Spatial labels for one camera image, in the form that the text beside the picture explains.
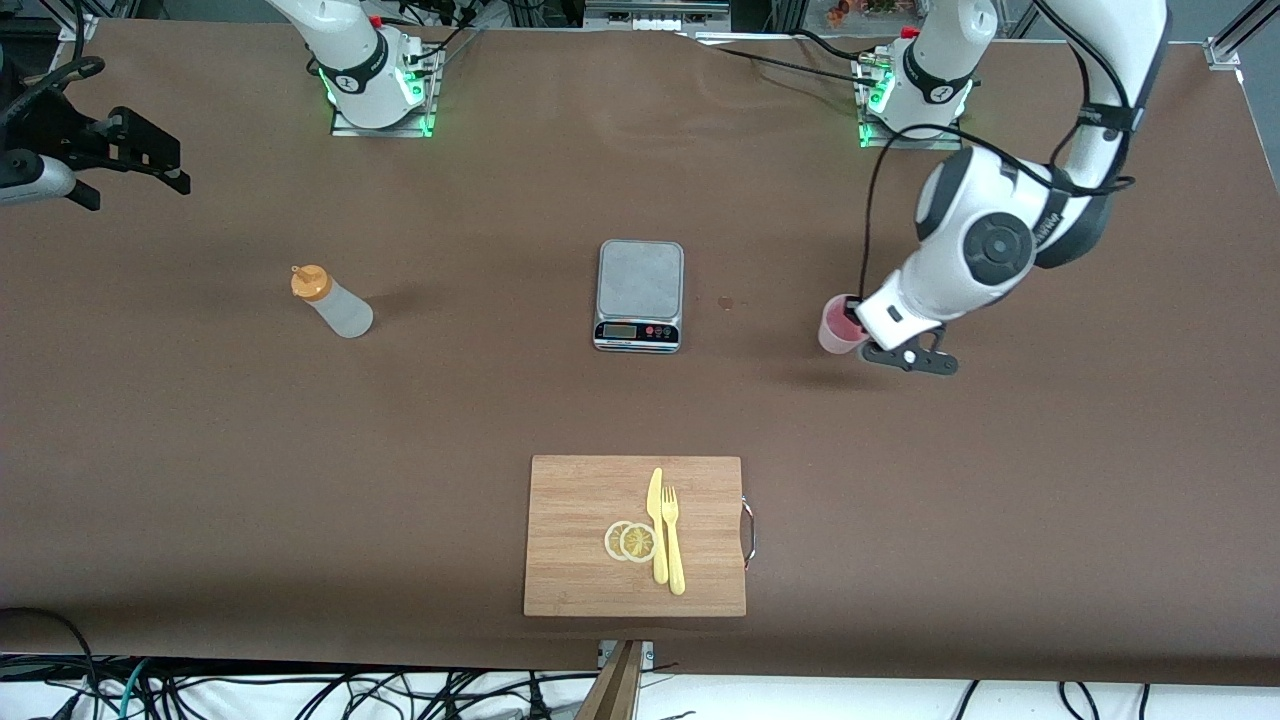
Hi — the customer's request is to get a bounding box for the pink plastic cup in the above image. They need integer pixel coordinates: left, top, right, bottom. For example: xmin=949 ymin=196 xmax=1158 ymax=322
xmin=818 ymin=294 xmax=871 ymax=354

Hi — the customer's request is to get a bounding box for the wooden cutting board with handle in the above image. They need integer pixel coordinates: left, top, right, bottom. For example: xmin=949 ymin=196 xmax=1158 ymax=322
xmin=523 ymin=455 xmax=756 ymax=618

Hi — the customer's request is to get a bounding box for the wooden bar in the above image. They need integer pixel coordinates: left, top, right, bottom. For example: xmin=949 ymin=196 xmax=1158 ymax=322
xmin=575 ymin=640 xmax=646 ymax=720

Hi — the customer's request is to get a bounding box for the sauce bottle with orange cap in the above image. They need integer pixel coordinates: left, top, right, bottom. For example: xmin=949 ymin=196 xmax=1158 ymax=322
xmin=290 ymin=264 xmax=374 ymax=339

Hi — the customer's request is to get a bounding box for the teal cable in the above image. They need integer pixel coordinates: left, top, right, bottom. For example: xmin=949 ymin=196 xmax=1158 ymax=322
xmin=118 ymin=658 xmax=153 ymax=720

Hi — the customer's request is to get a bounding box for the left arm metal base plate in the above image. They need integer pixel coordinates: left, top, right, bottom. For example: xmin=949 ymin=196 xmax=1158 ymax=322
xmin=858 ymin=50 xmax=964 ymax=151

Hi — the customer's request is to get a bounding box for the yellow plastic fork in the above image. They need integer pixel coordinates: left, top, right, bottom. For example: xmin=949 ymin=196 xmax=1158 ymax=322
xmin=661 ymin=486 xmax=687 ymax=596

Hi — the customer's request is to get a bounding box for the silver digital kitchen scale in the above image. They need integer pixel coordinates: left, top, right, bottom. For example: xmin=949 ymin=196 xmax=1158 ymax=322
xmin=593 ymin=239 xmax=685 ymax=354

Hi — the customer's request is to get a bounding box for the yellow plastic knife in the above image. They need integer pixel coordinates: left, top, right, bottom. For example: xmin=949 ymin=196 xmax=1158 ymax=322
xmin=646 ymin=467 xmax=669 ymax=586

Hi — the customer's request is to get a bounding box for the black cable loop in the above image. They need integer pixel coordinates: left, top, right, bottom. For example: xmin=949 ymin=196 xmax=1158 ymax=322
xmin=0 ymin=607 xmax=101 ymax=720

